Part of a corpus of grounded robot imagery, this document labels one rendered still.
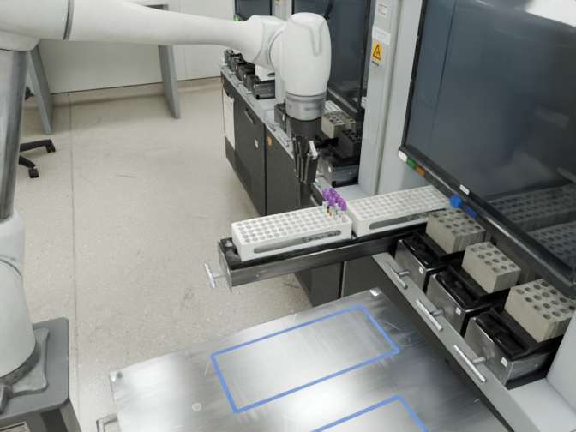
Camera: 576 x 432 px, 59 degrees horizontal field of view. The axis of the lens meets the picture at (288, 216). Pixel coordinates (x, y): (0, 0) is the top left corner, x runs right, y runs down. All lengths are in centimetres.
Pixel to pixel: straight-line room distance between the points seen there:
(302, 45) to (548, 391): 86
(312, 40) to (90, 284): 182
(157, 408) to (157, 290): 152
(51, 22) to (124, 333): 159
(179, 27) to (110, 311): 162
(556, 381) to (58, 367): 104
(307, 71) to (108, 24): 39
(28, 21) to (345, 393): 81
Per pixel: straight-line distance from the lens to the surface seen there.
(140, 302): 242
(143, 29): 97
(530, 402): 118
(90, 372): 219
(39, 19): 93
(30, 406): 122
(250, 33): 119
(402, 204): 142
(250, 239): 124
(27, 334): 120
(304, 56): 108
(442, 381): 104
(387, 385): 101
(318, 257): 131
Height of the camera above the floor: 160
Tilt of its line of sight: 33 degrees down
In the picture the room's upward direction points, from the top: 1 degrees clockwise
